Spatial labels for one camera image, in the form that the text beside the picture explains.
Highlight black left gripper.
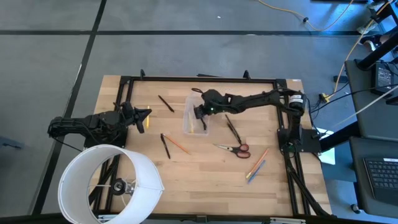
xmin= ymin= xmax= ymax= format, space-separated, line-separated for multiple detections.
xmin=120 ymin=101 xmax=153 ymax=134

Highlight black pen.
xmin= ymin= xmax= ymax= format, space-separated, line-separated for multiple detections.
xmin=226 ymin=123 xmax=241 ymax=145
xmin=224 ymin=114 xmax=243 ymax=143
xmin=160 ymin=133 xmax=171 ymax=160
xmin=157 ymin=95 xmax=175 ymax=113

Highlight clear plastic supply box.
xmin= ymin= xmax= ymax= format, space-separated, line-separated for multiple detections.
xmin=182 ymin=94 xmax=210 ymax=137

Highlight orange pencil with eraser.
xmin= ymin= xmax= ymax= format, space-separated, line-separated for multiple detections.
xmin=162 ymin=133 xmax=192 ymax=156

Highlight red and black scissors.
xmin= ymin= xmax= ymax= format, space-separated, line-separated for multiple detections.
xmin=213 ymin=142 xmax=251 ymax=159

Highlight white lamp shade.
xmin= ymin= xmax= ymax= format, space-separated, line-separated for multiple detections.
xmin=57 ymin=144 xmax=165 ymax=224

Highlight white paper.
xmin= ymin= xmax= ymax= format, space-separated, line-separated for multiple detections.
xmin=316 ymin=126 xmax=337 ymax=166

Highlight black desk beam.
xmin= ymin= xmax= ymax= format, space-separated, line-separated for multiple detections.
xmin=319 ymin=120 xmax=362 ymax=152
xmin=355 ymin=1 xmax=398 ymax=71

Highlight grey desk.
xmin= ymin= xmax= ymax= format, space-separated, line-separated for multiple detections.
xmin=348 ymin=136 xmax=398 ymax=218
xmin=344 ymin=58 xmax=398 ymax=139

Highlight person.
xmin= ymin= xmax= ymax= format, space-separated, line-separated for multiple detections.
xmin=356 ymin=18 xmax=393 ymax=52

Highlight black power adapter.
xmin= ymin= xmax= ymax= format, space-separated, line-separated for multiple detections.
xmin=371 ymin=61 xmax=396 ymax=96

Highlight black keyboard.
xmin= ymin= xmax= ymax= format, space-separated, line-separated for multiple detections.
xmin=363 ymin=157 xmax=398 ymax=207

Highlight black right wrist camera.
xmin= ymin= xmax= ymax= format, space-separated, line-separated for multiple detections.
xmin=193 ymin=105 xmax=206 ymax=120

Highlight black aluminium table frame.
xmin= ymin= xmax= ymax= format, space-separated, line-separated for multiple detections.
xmin=88 ymin=68 xmax=334 ymax=218

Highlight yellow cable with plug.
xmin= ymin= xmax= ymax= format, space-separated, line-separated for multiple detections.
xmin=319 ymin=0 xmax=393 ymax=104

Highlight yellow cable with black knob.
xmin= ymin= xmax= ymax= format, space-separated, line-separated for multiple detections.
xmin=257 ymin=0 xmax=356 ymax=32

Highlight white cable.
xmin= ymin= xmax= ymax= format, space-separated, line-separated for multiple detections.
xmin=329 ymin=92 xmax=398 ymax=129

